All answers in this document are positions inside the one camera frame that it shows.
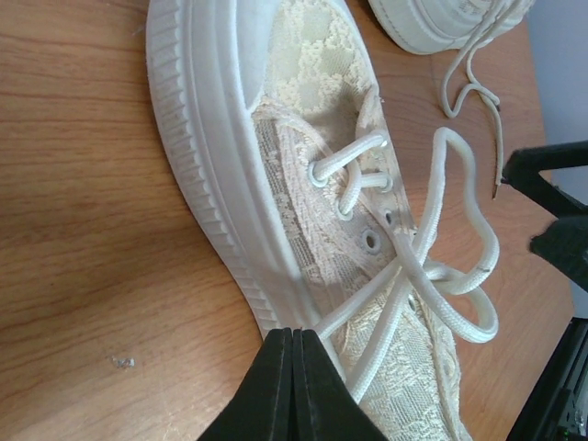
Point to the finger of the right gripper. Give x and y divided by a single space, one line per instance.
564 245
523 168

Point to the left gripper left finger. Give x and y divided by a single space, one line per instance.
260 408

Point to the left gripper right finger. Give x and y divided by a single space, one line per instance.
323 406

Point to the white lace sneaker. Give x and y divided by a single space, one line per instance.
270 117
429 27

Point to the black aluminium frame rail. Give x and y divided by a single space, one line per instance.
557 406

